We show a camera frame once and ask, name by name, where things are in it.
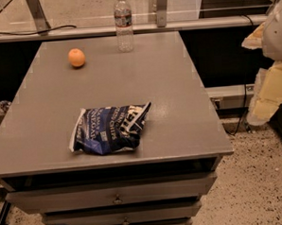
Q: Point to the grey drawer cabinet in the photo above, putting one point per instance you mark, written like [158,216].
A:
[182,133]

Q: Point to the clear plastic water bottle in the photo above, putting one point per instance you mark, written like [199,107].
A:
[123,25]

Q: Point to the blue potato chip bag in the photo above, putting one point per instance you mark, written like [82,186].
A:
[108,130]

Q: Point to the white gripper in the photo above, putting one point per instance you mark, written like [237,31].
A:
[276,36]

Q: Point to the middle grey drawer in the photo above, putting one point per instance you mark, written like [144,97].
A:
[128,215]

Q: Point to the orange fruit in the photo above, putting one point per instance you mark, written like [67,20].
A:
[76,57]

